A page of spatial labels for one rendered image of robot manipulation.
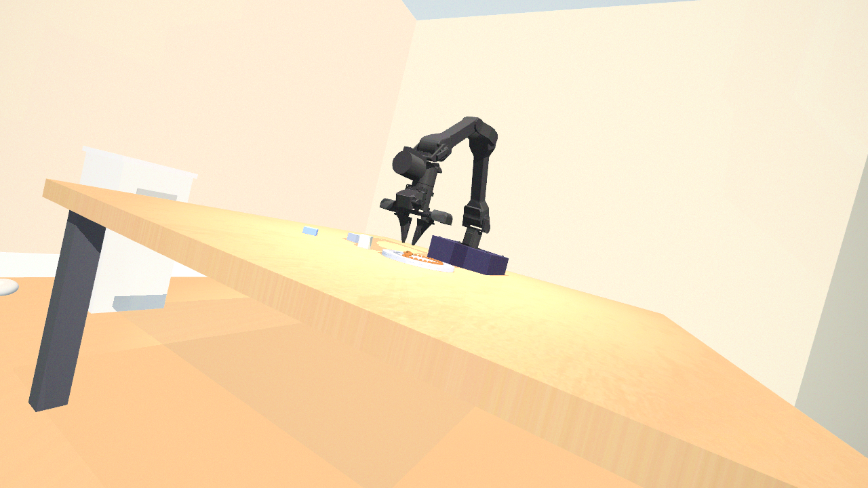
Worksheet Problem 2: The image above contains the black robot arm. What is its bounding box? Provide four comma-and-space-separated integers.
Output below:
392, 116, 498, 250

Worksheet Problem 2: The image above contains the white round board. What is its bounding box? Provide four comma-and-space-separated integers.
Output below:
382, 249, 454, 272

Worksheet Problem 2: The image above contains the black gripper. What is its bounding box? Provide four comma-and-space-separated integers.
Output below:
380, 182, 453, 245

